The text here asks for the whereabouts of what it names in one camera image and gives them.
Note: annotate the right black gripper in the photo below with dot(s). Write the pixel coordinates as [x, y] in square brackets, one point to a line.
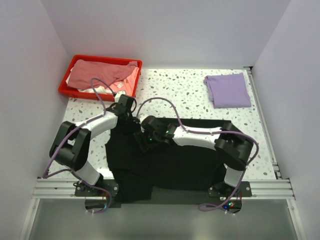
[140, 136]

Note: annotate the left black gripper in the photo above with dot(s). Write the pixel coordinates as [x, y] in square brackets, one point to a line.
[129, 112]

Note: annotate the black t shirt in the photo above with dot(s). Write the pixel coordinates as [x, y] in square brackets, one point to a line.
[173, 167]

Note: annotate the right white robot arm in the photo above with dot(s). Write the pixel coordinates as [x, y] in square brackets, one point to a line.
[231, 145]

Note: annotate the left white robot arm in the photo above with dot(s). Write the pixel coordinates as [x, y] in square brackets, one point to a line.
[71, 145]

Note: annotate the light pink t shirt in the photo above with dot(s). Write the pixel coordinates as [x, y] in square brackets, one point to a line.
[126, 84]

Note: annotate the dusty pink t shirt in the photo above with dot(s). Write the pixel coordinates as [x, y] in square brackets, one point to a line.
[119, 72]

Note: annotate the red plastic bin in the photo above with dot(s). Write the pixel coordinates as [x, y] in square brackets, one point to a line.
[73, 93]

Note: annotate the folded lavender t shirt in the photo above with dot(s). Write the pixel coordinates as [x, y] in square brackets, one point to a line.
[228, 91]

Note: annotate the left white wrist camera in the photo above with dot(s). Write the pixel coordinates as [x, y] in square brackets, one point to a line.
[118, 95]

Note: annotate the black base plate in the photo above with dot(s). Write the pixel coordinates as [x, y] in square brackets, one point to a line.
[97, 200]

